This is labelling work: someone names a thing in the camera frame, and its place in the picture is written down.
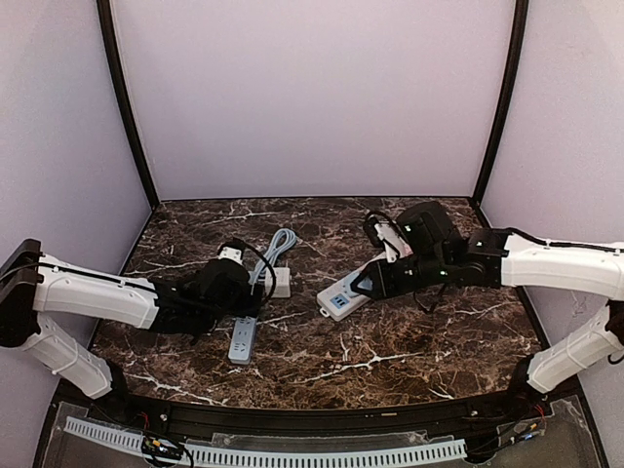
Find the black front rail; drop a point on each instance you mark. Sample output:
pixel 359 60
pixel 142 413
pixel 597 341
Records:
pixel 471 417

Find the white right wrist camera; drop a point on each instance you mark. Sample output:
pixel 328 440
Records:
pixel 387 238

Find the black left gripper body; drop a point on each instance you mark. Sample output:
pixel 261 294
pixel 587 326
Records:
pixel 249 296

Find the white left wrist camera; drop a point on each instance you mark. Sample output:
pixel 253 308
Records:
pixel 231 253

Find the small circuit board left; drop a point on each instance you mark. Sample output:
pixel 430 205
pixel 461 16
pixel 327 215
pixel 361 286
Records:
pixel 161 448

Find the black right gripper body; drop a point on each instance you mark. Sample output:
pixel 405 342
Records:
pixel 381 281

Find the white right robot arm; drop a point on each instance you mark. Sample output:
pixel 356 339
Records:
pixel 509 257

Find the white cube socket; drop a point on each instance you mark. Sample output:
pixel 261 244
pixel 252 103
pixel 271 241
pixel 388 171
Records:
pixel 277 284

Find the white multicolour power strip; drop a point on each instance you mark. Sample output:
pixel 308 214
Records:
pixel 338 300

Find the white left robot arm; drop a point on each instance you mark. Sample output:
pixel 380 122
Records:
pixel 35 285

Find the right black frame post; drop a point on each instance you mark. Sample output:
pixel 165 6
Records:
pixel 516 41

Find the left black frame post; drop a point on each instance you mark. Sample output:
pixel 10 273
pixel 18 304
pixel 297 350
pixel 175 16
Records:
pixel 120 88

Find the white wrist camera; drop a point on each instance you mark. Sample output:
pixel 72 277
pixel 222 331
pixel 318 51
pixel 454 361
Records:
pixel 231 253
pixel 387 238

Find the white slotted cable duct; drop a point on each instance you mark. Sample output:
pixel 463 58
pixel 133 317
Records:
pixel 228 450

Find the black frame post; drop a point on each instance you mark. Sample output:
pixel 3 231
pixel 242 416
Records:
pixel 516 41
pixel 120 88

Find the blue power strip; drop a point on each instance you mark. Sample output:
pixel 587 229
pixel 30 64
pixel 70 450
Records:
pixel 242 341

